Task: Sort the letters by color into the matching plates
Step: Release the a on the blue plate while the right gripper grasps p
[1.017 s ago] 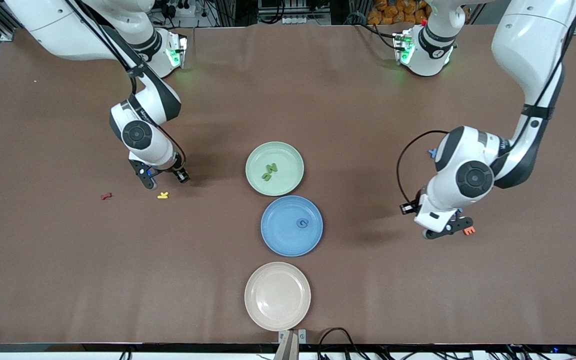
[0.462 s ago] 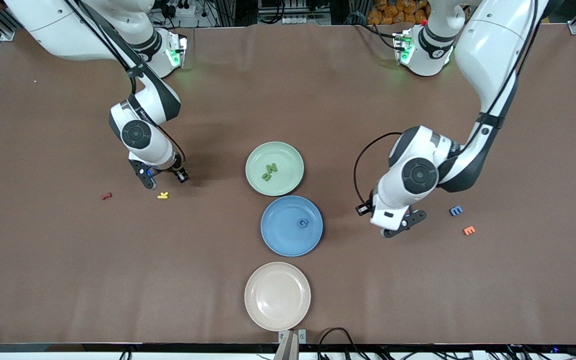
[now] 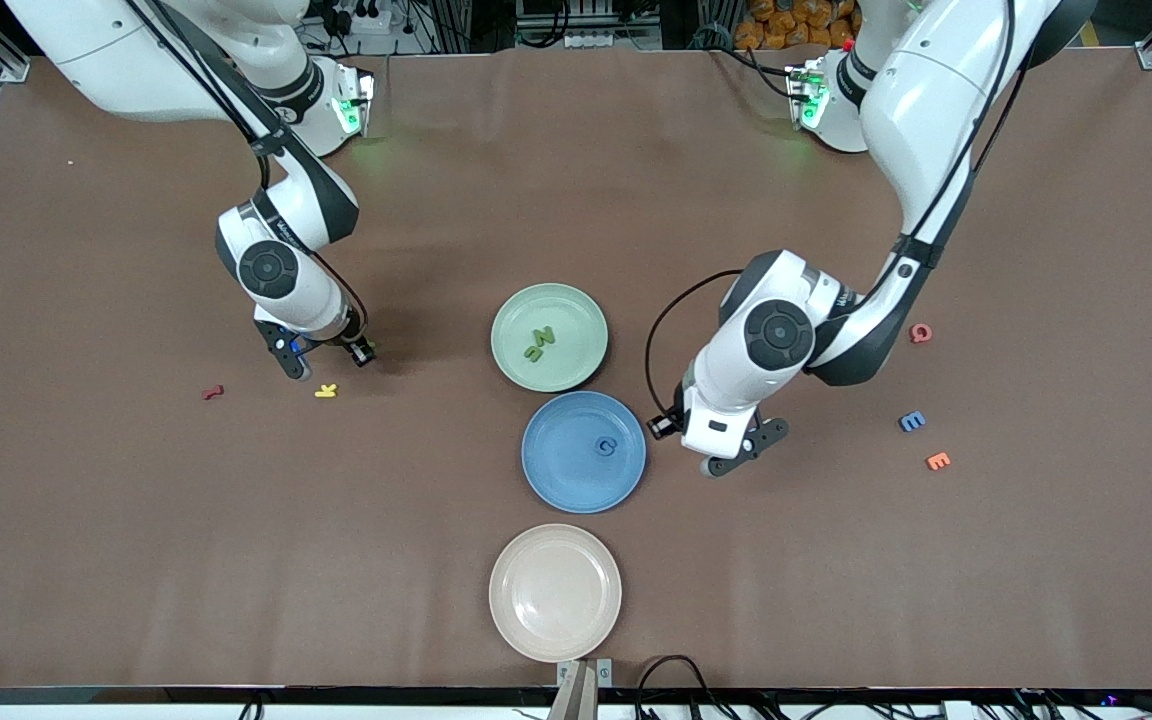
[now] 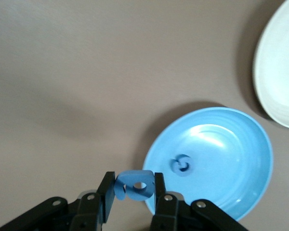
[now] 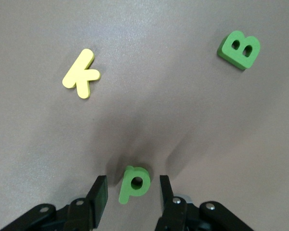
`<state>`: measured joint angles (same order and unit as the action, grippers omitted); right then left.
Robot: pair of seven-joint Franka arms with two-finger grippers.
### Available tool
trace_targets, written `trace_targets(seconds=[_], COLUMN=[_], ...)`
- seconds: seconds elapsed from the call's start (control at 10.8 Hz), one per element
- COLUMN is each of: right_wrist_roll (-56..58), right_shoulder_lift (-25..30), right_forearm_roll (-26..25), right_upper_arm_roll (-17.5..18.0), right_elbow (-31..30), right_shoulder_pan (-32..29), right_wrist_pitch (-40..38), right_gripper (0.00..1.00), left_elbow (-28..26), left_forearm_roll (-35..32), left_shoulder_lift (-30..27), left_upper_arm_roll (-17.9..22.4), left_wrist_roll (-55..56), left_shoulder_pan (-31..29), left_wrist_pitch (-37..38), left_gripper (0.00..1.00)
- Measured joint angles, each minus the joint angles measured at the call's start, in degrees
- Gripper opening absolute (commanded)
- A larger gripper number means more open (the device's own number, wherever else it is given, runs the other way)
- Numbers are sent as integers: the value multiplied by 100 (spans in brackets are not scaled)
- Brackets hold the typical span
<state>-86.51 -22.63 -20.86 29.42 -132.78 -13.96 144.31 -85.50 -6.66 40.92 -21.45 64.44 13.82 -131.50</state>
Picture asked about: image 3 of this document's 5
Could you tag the blue foam letter G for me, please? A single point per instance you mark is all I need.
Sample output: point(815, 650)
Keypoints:
point(598, 447)

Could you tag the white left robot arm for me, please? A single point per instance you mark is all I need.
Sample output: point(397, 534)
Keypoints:
point(936, 90)

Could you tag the light green plate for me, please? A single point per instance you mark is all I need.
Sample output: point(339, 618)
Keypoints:
point(576, 365)

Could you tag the orange foam letter E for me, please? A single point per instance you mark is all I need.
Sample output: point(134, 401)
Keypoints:
point(938, 460)

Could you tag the blue plate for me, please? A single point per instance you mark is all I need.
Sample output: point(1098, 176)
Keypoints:
point(566, 470)

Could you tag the power strip with plugs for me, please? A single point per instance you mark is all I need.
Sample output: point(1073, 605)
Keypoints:
point(366, 20)

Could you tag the beige plate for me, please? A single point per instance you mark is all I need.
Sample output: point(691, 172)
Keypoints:
point(555, 592)

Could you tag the green foam letter U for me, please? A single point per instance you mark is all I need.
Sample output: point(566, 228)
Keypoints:
point(534, 353)

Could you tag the yellow foam letter K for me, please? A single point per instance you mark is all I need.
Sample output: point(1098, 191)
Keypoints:
point(326, 391)

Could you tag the blue foam letter E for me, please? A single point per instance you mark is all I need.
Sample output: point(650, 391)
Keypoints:
point(913, 421)

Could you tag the pink foam letter Q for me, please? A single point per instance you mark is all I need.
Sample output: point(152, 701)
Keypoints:
point(917, 335)

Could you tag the green foam letter N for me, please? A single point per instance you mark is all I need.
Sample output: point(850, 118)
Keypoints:
point(544, 337)

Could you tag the pile of orange items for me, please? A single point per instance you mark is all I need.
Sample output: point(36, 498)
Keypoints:
point(796, 25)

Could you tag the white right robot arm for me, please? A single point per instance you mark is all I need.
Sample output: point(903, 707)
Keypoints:
point(116, 60)

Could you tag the metal table edge bracket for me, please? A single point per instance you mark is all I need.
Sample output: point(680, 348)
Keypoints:
point(604, 672)

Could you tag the white power strip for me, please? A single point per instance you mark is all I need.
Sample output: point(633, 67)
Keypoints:
point(596, 40)

